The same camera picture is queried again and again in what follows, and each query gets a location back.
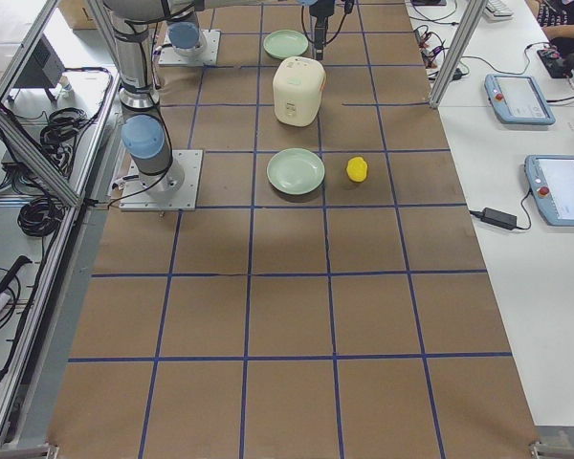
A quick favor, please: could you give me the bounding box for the green plate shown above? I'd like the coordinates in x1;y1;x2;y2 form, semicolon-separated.
266;148;325;195
263;30;309;59

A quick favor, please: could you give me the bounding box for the grey electrical box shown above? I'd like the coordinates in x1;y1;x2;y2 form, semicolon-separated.
14;34;65;101

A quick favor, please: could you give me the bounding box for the near blue teach pendant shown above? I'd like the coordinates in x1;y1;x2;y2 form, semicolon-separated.
524;155;574;227

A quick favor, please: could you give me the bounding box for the black coiled cable bundle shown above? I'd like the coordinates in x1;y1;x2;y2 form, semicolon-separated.
39;107;90;169

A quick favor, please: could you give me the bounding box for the green near plate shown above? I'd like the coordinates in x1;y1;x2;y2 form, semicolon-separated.
266;148;325;195

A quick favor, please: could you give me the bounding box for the far blue teach pendant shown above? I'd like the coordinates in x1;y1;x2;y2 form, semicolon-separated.
484;74;556;126

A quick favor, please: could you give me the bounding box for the brown paper table cover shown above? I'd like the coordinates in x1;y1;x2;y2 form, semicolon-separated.
48;1;537;458

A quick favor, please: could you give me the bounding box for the green far plate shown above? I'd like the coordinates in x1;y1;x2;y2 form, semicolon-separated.
263;30;309;59

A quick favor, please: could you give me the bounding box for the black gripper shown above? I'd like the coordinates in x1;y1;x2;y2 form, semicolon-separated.
309;0;354;60

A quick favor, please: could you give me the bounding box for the person in dark clothes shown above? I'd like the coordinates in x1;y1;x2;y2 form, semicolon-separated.
537;1;574;55

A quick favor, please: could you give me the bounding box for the yellow toy fruit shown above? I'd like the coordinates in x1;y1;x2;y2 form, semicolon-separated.
345;156;368;183

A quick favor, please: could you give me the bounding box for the black power adapter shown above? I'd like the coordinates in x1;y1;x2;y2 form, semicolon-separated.
480;208;518;230

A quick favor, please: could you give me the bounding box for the aluminium frame rail left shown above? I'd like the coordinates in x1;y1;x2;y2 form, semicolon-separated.
0;101;82;208

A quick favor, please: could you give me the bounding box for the blue teach pendant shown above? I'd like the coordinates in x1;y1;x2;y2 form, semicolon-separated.
524;155;574;227
484;74;556;126

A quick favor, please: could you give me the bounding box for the cream rice cooker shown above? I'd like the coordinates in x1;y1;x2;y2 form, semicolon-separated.
273;56;326;127

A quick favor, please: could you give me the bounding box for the aluminium frame post right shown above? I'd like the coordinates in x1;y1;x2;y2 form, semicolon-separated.
429;0;486;109

